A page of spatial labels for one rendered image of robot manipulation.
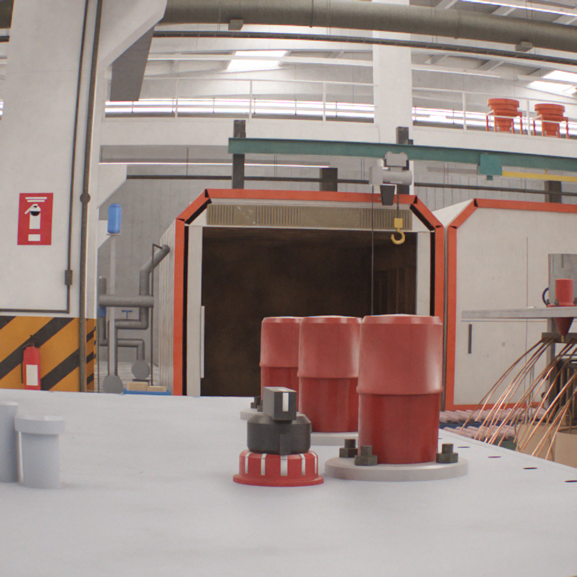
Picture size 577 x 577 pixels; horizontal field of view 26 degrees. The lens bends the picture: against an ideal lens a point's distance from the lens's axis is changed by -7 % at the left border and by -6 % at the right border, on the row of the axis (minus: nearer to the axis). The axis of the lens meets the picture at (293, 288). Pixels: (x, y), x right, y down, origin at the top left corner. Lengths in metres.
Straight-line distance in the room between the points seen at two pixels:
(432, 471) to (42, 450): 0.32
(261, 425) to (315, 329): 0.39
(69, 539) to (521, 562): 0.25
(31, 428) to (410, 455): 0.33
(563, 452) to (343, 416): 2.66
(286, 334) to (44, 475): 0.82
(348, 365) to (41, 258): 10.31
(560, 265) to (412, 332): 3.30
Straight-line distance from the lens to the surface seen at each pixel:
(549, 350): 4.59
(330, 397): 1.40
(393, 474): 1.06
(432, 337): 1.09
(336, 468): 1.08
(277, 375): 1.73
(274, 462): 1.02
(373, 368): 1.08
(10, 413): 0.97
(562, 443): 4.04
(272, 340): 1.73
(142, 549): 0.71
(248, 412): 1.73
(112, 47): 12.04
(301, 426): 1.03
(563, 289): 4.03
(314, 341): 1.40
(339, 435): 1.38
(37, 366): 11.52
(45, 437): 0.95
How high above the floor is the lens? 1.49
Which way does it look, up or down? 1 degrees up
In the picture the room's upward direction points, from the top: 1 degrees clockwise
